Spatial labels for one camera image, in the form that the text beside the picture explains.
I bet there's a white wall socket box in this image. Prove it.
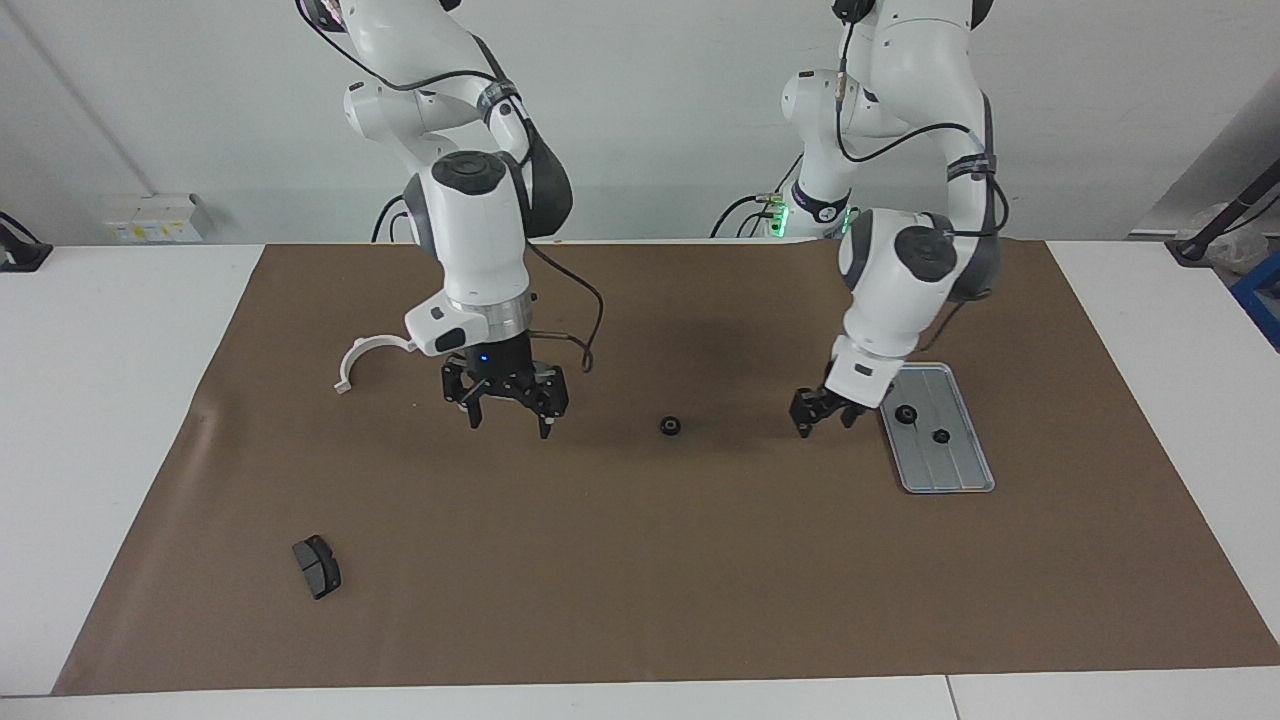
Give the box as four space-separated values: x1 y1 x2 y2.
104 193 217 245

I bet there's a short grey brake pad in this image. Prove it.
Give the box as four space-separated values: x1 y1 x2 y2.
292 535 343 601

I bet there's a brown table mat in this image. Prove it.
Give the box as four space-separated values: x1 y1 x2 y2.
52 240 1280 697

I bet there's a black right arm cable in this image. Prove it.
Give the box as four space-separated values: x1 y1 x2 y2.
296 0 606 373

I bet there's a black clamp base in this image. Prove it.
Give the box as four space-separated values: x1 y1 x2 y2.
0 211 54 273

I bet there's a black stand pole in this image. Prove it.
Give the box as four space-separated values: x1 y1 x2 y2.
1165 158 1280 267

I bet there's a white curved plastic bracket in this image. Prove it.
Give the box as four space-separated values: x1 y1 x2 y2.
333 335 417 395

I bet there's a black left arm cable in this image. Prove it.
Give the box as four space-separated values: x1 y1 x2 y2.
835 20 1011 353

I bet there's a clear plastic bag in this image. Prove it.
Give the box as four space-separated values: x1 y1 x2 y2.
1195 203 1273 273

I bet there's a blue frame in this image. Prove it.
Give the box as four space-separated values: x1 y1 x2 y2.
1230 250 1280 353

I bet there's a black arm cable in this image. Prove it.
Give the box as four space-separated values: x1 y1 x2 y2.
296 0 606 373
835 20 1011 353

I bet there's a silver metal tray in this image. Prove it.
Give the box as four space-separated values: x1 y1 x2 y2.
868 362 997 495

